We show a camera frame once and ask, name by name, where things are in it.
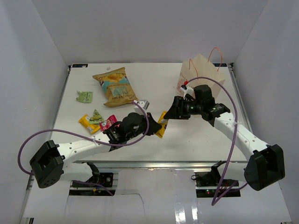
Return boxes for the blue label sticker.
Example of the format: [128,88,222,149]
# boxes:
[72,64,88,68]

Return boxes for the light green snack packet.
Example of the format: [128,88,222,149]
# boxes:
[76,91,93,103]

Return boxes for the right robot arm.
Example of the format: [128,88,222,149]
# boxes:
[164,84,285,191]

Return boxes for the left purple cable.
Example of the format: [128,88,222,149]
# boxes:
[17,100,150,196]

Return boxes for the yellow snack packet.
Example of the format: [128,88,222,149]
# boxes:
[78,114,100,134]

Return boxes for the aluminium table frame rail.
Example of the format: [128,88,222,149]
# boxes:
[41,63,252,170]

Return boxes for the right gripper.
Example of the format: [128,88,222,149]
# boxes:
[164,96,203,120]

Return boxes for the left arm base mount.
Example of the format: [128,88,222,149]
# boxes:
[70,162,115,194]

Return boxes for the green triangular snack packet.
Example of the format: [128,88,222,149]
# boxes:
[89,109,104,125]

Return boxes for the brown chips bag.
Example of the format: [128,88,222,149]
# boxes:
[93,67,139,108]

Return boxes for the beige paper bag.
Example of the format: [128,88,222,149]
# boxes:
[177,54,226,98]

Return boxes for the pink snack packet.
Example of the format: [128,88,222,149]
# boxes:
[100,115,117,132]

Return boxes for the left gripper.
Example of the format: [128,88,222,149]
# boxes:
[126,112,162,140]

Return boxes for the yellow snack bar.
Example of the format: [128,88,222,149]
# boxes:
[156,111,169,138]

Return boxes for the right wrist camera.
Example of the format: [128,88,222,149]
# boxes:
[180,81,193,100]

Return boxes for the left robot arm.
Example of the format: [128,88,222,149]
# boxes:
[29,112,162,189]

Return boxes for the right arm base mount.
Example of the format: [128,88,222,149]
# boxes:
[191,170,241,198]

